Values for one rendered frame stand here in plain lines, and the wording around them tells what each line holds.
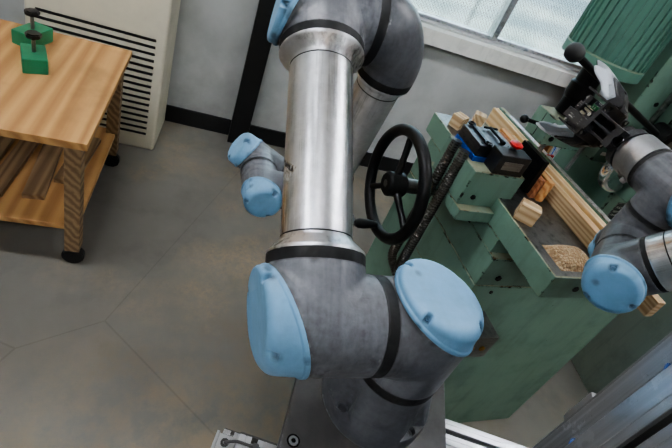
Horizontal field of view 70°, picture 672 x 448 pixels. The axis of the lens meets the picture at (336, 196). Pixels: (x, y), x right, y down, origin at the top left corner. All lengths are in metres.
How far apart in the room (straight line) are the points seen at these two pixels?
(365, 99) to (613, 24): 0.56
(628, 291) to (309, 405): 0.43
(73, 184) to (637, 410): 1.48
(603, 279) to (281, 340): 0.43
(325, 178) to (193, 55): 1.97
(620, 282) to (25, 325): 1.55
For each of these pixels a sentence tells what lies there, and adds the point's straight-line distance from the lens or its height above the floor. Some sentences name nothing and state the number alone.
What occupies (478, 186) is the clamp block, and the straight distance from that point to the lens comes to 1.08.
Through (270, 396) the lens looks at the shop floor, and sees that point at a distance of 1.65.
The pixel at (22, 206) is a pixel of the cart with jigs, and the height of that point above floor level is 0.18.
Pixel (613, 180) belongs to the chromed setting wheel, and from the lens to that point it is 1.29.
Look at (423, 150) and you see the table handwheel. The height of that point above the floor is 0.94.
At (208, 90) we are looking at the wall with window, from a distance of 2.55.
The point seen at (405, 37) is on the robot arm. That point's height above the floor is 1.22.
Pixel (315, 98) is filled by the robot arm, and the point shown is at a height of 1.15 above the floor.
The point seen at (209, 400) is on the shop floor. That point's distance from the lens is 1.60.
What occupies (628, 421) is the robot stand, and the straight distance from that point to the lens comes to 0.49.
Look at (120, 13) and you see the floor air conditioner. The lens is 2.16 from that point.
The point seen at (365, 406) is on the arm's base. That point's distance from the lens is 0.65.
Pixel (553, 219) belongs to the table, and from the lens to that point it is 1.18.
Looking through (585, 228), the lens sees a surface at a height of 0.93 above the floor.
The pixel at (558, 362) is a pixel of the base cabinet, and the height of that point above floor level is 0.36.
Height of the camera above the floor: 1.40
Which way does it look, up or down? 35 degrees down
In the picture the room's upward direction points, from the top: 23 degrees clockwise
